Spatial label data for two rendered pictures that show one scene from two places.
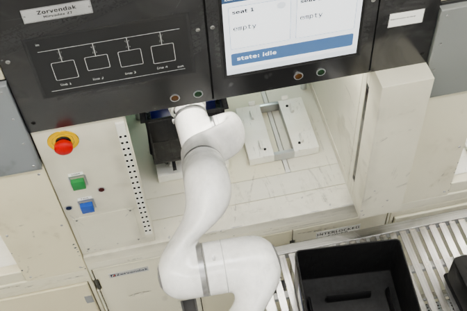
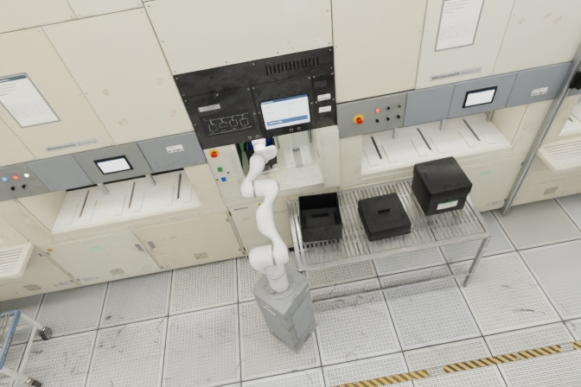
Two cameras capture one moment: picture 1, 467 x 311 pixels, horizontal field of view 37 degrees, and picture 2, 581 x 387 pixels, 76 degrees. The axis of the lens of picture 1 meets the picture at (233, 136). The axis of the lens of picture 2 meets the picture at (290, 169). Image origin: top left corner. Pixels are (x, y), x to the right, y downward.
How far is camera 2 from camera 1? 95 cm
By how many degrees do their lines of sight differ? 7
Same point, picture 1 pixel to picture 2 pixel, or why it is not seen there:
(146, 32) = (238, 114)
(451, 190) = (362, 178)
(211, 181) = (257, 160)
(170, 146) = not seen: hidden behind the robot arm
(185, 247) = (248, 180)
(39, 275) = (208, 208)
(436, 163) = (352, 165)
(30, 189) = (203, 171)
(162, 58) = (244, 123)
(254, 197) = (287, 180)
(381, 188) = (329, 174)
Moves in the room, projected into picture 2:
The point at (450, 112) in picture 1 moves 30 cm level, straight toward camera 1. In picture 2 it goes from (351, 144) to (335, 174)
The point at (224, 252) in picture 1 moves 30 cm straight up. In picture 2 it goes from (260, 182) to (250, 144)
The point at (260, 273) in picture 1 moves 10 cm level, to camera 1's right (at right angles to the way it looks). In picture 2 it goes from (271, 188) to (289, 187)
